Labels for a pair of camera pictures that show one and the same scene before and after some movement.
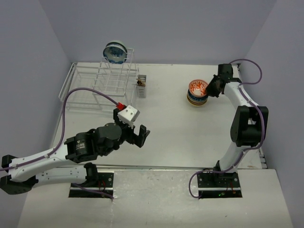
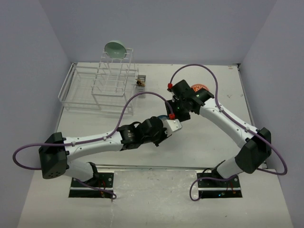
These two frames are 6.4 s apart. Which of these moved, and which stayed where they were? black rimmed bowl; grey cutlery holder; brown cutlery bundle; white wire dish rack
Moved: black rimmed bowl
Stayed: brown cutlery bundle; grey cutlery holder; white wire dish rack
